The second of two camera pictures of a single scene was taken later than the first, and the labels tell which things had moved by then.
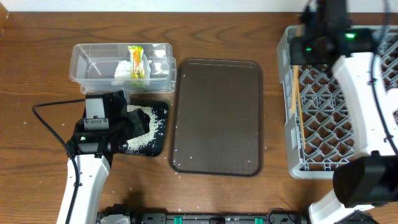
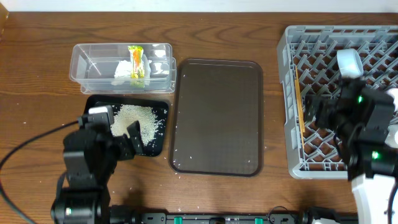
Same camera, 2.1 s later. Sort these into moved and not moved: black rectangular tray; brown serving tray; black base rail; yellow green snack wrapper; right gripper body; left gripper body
Moved: left gripper body; right gripper body
Not moved: brown serving tray; black base rail; black rectangular tray; yellow green snack wrapper
